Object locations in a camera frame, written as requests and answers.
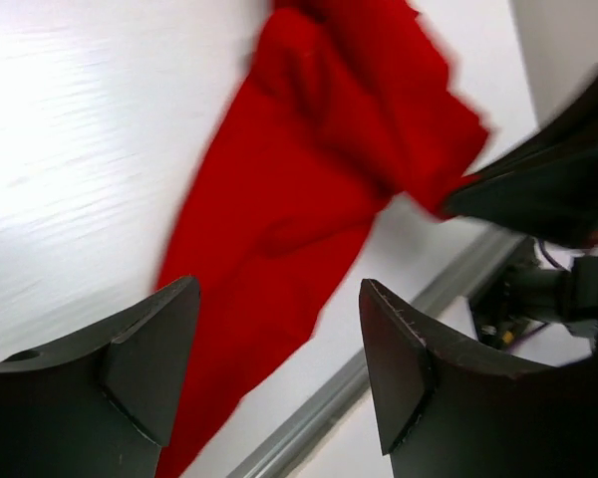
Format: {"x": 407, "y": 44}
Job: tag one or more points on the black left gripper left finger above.
{"x": 144, "y": 351}

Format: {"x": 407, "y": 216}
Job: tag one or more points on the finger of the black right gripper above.
{"x": 547, "y": 187}

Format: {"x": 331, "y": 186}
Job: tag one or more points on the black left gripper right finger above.
{"x": 441, "y": 391}

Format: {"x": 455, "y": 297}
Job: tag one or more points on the red t shirt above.
{"x": 346, "y": 105}

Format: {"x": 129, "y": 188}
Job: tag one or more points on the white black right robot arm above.
{"x": 545, "y": 189}

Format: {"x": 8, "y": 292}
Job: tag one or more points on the aluminium table rail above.
{"x": 292, "y": 442}

